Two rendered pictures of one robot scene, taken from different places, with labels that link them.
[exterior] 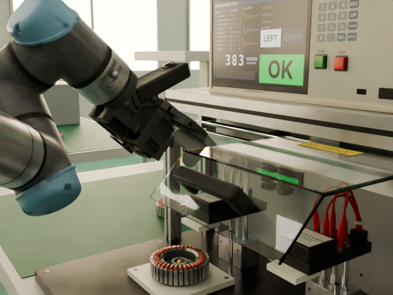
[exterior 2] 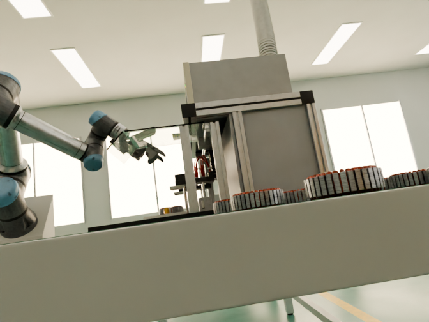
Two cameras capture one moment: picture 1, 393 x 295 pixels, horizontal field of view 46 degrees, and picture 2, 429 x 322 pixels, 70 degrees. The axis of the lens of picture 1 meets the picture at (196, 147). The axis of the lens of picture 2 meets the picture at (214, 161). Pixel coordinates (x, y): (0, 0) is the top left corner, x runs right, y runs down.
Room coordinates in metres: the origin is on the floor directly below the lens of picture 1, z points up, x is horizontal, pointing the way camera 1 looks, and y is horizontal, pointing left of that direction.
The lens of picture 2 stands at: (-0.28, -0.84, 0.75)
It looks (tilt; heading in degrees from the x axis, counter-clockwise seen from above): 10 degrees up; 29
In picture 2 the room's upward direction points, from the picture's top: 8 degrees counter-clockwise
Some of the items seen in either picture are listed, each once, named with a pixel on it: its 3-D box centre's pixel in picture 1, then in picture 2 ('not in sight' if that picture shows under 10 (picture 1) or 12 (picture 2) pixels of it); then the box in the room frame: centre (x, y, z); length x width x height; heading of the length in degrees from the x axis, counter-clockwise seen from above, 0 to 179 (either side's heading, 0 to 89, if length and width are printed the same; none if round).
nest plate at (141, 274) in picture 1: (180, 276); not in sight; (0.81, 0.03, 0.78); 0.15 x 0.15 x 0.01; 34
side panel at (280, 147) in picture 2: not in sight; (281, 156); (0.67, -0.55, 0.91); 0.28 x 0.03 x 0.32; 124
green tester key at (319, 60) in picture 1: (320, 61); not in sight; (0.72, -0.19, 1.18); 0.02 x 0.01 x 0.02; 34
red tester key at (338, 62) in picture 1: (340, 63); not in sight; (0.69, -0.21, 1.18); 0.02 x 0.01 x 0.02; 34
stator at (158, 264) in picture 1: (179, 264); (171, 211); (0.81, 0.03, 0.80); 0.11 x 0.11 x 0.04
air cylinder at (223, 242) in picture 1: (238, 248); not in sight; (0.89, -0.09, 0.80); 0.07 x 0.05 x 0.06; 34
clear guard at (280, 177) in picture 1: (304, 178); (159, 144); (0.58, -0.14, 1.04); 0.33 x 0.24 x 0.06; 124
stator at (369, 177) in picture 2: not in sight; (342, 184); (0.22, -0.77, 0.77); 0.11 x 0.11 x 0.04
